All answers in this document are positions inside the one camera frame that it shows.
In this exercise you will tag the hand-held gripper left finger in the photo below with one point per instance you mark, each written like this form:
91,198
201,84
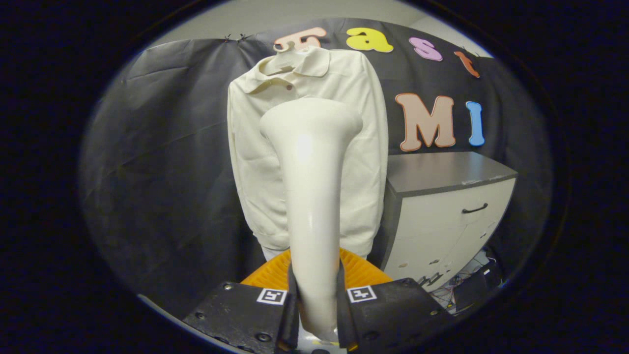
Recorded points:
236,314

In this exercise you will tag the white garment steamer head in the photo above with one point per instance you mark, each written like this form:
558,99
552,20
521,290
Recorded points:
312,196

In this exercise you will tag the black box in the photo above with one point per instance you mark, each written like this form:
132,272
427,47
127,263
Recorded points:
474,287

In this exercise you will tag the cream button-up shirt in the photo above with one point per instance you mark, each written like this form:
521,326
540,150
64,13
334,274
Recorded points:
255,147

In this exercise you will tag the white cabinet with grey top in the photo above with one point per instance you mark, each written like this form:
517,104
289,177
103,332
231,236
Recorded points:
432,206

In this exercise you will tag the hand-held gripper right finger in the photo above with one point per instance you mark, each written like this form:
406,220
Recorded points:
393,309

